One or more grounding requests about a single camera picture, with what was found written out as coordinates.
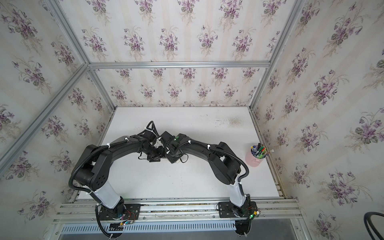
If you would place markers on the aluminium mounting rail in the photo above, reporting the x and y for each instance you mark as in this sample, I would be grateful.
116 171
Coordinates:
163 210

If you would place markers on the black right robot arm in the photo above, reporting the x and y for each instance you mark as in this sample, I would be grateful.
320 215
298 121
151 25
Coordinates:
227 167

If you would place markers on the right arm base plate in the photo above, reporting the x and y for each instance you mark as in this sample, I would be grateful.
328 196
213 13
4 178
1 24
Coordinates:
228 210

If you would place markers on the pink pen holder cup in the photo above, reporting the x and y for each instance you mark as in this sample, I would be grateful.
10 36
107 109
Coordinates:
256 154

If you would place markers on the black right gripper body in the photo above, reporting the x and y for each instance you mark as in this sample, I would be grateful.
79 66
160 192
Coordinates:
171 157

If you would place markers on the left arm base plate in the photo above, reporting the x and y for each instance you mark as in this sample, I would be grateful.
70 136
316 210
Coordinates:
126 212

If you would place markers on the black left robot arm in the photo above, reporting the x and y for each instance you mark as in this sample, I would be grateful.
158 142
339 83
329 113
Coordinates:
92 171

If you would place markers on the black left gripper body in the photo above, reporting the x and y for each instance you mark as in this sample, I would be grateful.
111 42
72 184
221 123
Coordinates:
156 154

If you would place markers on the white vented cable duct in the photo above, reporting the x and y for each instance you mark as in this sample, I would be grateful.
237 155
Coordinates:
150 227

